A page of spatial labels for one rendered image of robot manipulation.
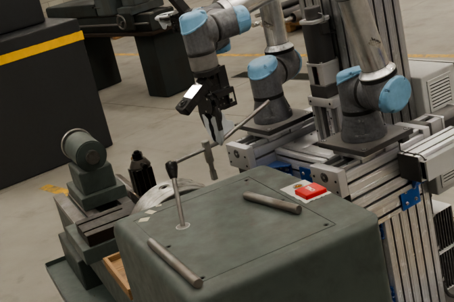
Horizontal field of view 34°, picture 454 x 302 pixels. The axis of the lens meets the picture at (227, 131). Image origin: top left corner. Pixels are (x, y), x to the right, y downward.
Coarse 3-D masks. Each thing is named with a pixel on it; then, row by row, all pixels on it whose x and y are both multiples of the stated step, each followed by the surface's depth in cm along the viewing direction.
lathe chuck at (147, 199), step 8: (160, 184) 224; (168, 184) 222; (184, 184) 220; (192, 184) 221; (200, 184) 224; (152, 192) 222; (160, 192) 219; (144, 200) 221; (152, 200) 217; (136, 208) 221; (144, 208) 217
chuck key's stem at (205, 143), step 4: (204, 140) 203; (208, 140) 202; (204, 144) 202; (208, 144) 202; (208, 148) 202; (204, 152) 203; (208, 152) 202; (208, 156) 203; (212, 156) 203; (208, 160) 203; (212, 160) 203; (208, 164) 204; (212, 164) 204; (212, 168) 204; (212, 172) 204; (216, 172) 205; (212, 176) 205; (216, 176) 205
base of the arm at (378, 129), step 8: (344, 112) 243; (360, 112) 239; (368, 112) 240; (376, 112) 242; (344, 120) 244; (352, 120) 241; (360, 120) 240; (368, 120) 240; (376, 120) 241; (344, 128) 244; (352, 128) 241; (360, 128) 241; (368, 128) 240; (376, 128) 240; (384, 128) 243; (344, 136) 244; (352, 136) 242; (360, 136) 240; (368, 136) 240; (376, 136) 240
